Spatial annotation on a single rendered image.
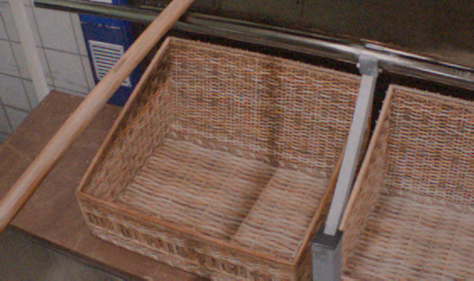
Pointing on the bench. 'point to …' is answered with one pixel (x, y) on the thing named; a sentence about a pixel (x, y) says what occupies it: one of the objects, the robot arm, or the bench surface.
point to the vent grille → (106, 58)
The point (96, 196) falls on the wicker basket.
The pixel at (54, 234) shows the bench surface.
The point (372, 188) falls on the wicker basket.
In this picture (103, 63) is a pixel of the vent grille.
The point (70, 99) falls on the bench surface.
